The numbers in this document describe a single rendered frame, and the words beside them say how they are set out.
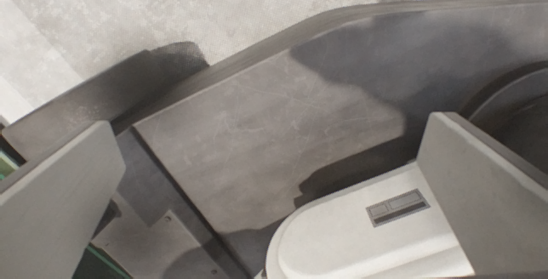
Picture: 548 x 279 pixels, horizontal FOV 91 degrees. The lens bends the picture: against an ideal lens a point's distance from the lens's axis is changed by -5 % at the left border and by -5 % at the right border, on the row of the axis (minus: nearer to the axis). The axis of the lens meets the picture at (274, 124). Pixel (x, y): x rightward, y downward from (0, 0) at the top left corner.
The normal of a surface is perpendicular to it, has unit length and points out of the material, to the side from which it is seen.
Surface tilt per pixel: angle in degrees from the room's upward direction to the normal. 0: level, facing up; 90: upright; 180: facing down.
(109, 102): 43
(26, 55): 0
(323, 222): 90
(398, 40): 0
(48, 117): 12
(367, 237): 90
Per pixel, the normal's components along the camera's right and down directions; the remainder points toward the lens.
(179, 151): 0.02, 0.44
